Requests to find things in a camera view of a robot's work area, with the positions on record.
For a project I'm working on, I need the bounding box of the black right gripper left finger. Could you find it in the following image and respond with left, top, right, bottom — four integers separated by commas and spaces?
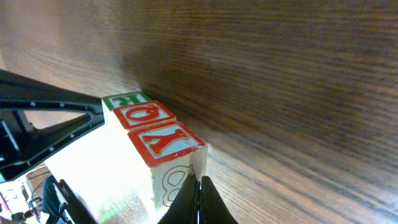
158, 174, 199, 224

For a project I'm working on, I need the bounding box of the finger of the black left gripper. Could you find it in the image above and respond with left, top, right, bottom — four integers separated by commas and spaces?
1, 70, 104, 182

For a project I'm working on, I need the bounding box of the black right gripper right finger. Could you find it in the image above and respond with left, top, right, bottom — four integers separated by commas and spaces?
198, 176, 238, 224

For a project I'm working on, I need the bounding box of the blue lettered wooden block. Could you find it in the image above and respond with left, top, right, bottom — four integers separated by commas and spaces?
128, 121, 208, 210

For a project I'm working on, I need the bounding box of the green R wooden block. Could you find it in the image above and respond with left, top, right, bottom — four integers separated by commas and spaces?
101, 91, 152, 124

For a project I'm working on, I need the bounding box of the blue edged wooden block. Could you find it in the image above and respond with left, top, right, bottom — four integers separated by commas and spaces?
106, 101, 177, 135

